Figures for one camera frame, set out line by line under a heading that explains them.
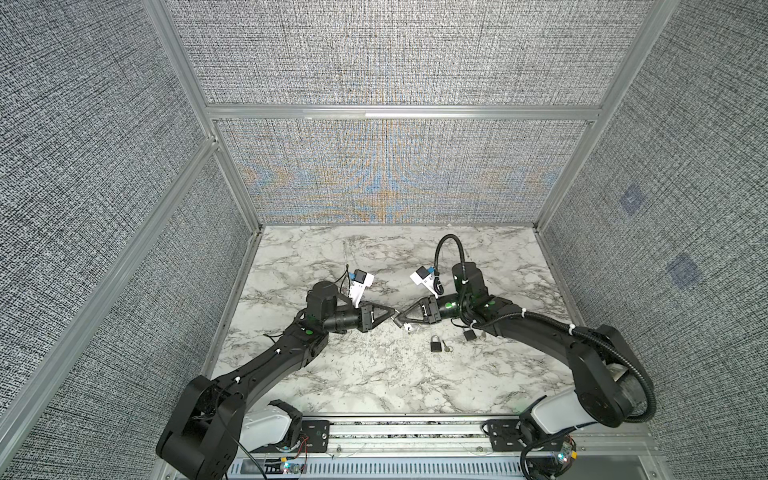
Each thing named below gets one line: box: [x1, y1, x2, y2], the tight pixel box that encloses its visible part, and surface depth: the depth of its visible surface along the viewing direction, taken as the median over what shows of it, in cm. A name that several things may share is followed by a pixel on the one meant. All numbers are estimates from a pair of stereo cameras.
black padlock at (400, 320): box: [393, 313, 410, 328], surface depth 75 cm
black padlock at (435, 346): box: [430, 334, 442, 353], surface depth 90 cm
